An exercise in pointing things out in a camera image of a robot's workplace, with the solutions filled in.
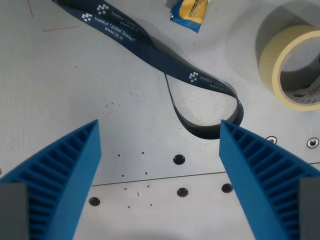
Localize beige masking tape roll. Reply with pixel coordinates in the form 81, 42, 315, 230
258, 24, 320, 112

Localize blue yellow snack wrapper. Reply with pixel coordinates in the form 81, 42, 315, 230
168, 0, 210, 34

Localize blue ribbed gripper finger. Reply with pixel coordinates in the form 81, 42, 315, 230
0, 119, 103, 240
218, 119, 320, 240

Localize dark blue printed lanyard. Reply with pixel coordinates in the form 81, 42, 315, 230
51, 0, 245, 141

